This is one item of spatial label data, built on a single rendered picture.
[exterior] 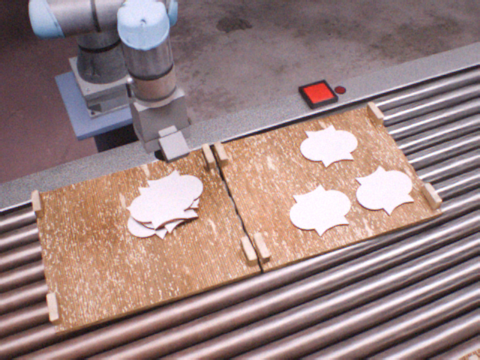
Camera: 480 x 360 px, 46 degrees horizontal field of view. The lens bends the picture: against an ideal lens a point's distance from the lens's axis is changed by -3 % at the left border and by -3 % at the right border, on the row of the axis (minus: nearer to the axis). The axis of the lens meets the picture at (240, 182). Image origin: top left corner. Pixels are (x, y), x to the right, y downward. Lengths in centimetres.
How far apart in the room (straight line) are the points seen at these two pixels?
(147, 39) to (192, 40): 236
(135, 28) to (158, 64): 8
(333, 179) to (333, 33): 207
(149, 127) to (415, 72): 86
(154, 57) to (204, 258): 45
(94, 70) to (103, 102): 8
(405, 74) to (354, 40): 166
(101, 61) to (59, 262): 54
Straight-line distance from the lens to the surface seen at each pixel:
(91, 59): 151
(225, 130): 141
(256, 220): 121
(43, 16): 98
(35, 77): 321
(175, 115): 100
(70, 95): 165
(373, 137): 139
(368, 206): 124
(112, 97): 154
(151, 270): 116
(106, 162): 138
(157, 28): 87
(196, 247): 118
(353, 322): 112
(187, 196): 121
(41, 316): 119
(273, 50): 314
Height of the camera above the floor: 192
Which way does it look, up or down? 51 degrees down
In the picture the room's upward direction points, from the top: 2 degrees counter-clockwise
